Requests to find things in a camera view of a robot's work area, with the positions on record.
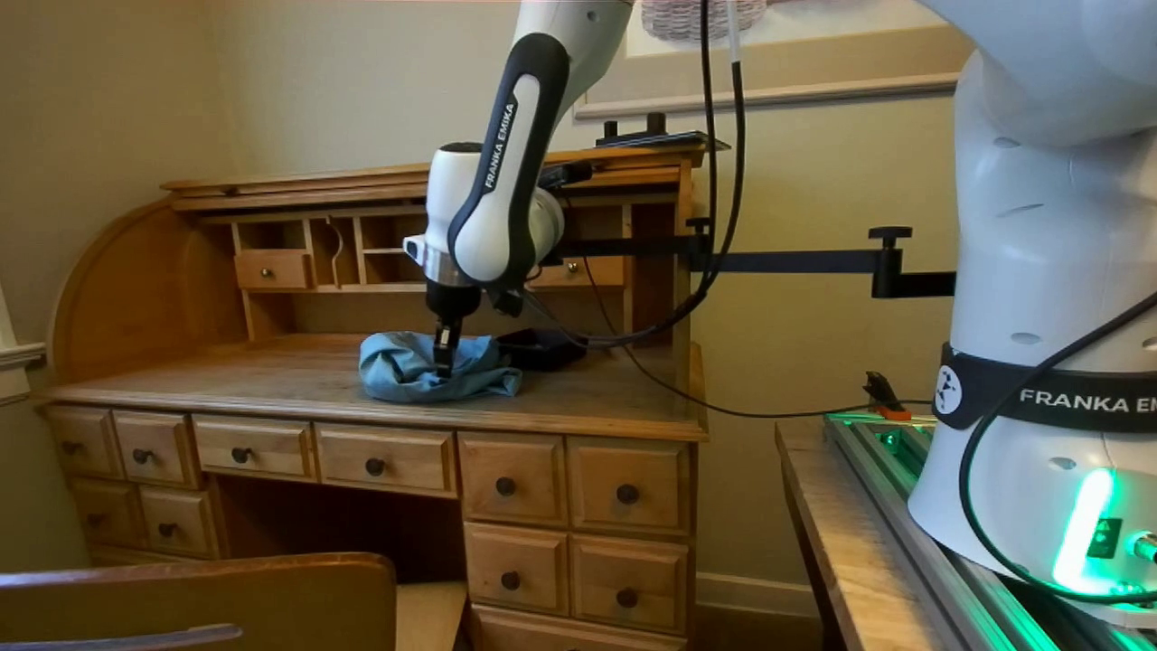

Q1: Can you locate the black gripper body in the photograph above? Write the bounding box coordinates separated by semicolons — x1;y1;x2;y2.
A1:
427;281;480;328

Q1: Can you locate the blue cloth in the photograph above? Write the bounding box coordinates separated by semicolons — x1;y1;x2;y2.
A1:
357;332;520;404

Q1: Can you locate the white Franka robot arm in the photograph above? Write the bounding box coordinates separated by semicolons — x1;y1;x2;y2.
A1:
406;0;1157;629

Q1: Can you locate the black plastic tray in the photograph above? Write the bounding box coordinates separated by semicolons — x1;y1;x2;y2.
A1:
500;328;587;371

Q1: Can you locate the wooden roll-top desk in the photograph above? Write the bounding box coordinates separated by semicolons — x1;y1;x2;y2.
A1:
44;147;706;651

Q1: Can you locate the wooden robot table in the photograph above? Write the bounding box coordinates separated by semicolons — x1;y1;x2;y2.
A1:
775;409;1157;651

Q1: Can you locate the black cable bundle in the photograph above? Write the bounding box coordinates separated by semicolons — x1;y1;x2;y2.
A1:
527;0;955;427

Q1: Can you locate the framed wall art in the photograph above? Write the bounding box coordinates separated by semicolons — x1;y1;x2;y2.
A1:
570;0;975;123

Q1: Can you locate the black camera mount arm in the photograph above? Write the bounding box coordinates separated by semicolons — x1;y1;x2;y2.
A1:
553;111;957;304

